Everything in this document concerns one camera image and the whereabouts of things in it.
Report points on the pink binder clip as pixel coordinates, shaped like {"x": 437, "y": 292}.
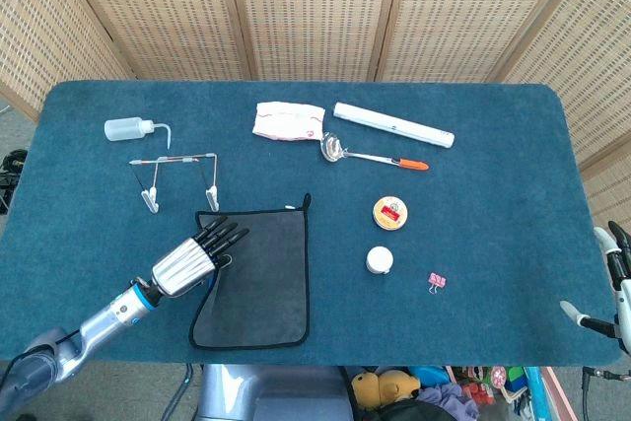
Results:
{"x": 437, "y": 280}

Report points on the translucent plastic wash bottle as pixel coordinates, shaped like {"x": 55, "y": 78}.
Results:
{"x": 123, "y": 128}

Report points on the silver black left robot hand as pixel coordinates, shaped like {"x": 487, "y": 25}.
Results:
{"x": 182, "y": 265}

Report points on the round yellow red tin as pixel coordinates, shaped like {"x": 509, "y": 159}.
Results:
{"x": 390, "y": 213}

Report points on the black device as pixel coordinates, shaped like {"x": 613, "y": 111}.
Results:
{"x": 12, "y": 162}

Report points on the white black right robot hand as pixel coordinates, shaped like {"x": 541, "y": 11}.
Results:
{"x": 625, "y": 302}

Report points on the white paper roll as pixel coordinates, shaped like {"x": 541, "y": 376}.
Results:
{"x": 394, "y": 125}

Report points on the woven rattan folding screen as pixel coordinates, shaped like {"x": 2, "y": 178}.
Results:
{"x": 315, "y": 7}

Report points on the blue carpet table cover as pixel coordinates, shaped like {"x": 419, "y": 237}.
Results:
{"x": 493, "y": 243}

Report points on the yellow plush toy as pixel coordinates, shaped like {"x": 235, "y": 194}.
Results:
{"x": 379, "y": 386}

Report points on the blue grey towel black trim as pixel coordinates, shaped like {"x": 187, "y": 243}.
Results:
{"x": 271, "y": 283}

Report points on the white plastic jar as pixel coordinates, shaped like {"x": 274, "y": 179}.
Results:
{"x": 379, "y": 259}

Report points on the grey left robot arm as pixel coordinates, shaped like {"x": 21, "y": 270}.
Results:
{"x": 108, "y": 312}

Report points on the grey robot torso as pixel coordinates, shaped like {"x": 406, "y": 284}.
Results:
{"x": 271, "y": 391}

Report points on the pink white tissue pack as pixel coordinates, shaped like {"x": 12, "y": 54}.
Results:
{"x": 286, "y": 120}

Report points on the purple cloth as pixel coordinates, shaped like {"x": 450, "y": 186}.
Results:
{"x": 443, "y": 399}

